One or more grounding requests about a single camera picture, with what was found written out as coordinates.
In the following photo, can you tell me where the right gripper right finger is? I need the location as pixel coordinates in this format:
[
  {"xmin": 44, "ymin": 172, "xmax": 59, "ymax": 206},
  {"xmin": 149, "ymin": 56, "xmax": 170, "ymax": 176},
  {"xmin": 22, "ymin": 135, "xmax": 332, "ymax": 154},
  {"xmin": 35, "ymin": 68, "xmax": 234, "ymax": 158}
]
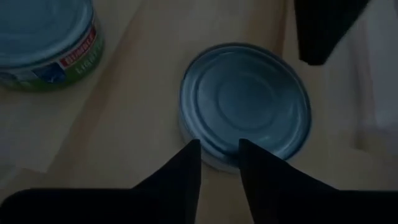
[{"xmin": 238, "ymin": 138, "xmax": 398, "ymax": 224}]

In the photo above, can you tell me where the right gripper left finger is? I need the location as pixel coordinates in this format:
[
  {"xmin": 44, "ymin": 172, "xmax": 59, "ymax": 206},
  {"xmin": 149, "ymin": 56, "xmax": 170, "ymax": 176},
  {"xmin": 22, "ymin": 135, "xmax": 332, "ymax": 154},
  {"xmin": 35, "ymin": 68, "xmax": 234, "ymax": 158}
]
[{"xmin": 0, "ymin": 139, "xmax": 203, "ymax": 224}]

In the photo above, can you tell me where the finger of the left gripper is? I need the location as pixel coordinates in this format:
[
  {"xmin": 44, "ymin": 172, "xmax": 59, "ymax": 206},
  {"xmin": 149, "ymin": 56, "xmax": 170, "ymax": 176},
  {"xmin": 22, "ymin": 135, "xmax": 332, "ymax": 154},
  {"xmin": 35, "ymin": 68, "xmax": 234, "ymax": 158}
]
[{"xmin": 293, "ymin": 0, "xmax": 371, "ymax": 67}]

